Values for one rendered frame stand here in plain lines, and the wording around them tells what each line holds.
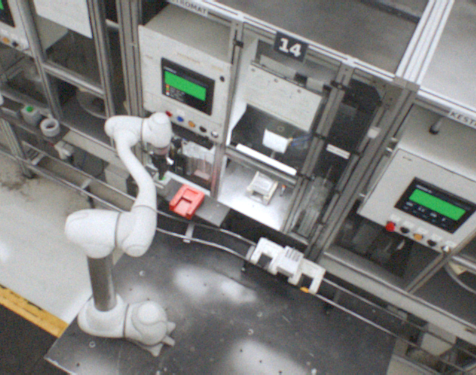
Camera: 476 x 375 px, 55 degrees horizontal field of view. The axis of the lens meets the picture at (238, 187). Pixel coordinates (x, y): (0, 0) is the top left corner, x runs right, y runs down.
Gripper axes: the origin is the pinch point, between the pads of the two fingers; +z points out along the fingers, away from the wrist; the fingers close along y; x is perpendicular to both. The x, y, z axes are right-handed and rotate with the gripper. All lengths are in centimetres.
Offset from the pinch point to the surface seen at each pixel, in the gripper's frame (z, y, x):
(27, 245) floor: 107, 89, 34
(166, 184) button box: 4.1, -4.0, 1.8
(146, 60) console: -60, 12, -10
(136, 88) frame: -40.0, 19.7, -11.0
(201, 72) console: -67, -14, -10
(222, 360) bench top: 39, -70, 56
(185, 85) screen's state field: -59, -8, -7
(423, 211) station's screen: -49, -116, -7
